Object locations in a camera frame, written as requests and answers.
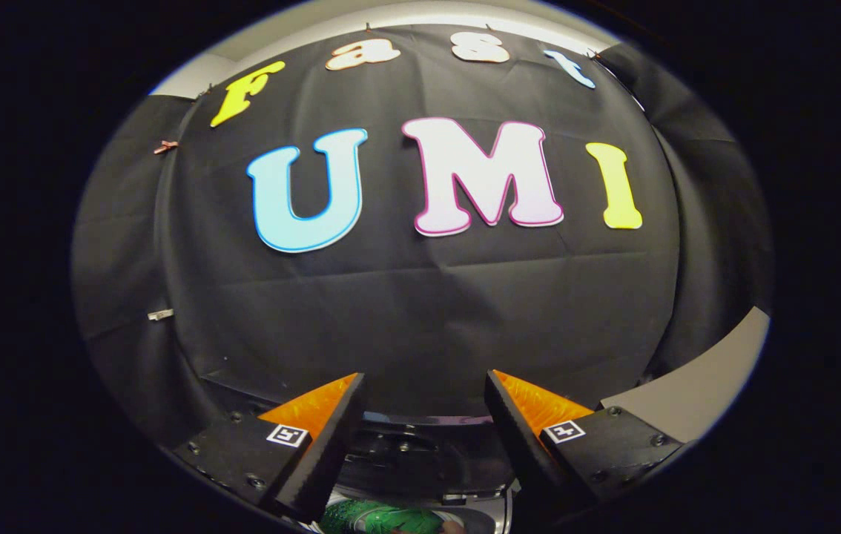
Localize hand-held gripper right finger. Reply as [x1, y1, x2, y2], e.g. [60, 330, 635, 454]
[484, 369, 685, 514]

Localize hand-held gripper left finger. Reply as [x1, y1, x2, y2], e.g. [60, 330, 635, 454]
[172, 372, 367, 524]

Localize green polo shirt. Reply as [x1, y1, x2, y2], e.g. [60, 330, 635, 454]
[317, 498, 466, 534]

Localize black backdrop cloth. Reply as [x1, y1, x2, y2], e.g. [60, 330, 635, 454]
[70, 22, 774, 446]

